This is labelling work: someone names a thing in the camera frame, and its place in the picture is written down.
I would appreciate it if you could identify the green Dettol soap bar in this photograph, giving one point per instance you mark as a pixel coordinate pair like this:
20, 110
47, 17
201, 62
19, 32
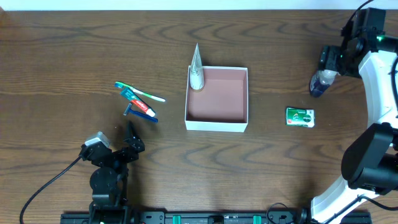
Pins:
300, 117

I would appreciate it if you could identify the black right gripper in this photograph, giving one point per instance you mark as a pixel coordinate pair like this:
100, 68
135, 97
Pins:
328, 59

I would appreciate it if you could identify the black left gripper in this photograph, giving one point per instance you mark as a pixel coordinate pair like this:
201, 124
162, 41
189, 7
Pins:
125, 151

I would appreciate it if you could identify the blue liquid foam pump bottle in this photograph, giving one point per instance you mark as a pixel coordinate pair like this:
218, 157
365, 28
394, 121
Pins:
321, 81

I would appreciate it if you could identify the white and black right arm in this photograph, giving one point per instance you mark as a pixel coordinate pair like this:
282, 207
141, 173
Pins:
367, 170

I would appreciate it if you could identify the white box with pink interior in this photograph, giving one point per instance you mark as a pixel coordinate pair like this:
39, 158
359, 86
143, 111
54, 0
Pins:
222, 104

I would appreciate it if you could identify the blue disposable razor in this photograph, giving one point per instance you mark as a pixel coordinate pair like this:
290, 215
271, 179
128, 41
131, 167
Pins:
129, 110

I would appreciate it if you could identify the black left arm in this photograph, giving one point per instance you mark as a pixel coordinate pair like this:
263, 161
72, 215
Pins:
109, 181

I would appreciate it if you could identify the Colgate toothpaste tube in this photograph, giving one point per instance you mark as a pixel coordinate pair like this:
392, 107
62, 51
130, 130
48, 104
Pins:
134, 99

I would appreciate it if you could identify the green and white toothbrush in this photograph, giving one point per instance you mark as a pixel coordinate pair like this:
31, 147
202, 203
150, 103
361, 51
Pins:
135, 90

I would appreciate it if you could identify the black mounting rail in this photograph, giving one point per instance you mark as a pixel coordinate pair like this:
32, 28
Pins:
222, 218

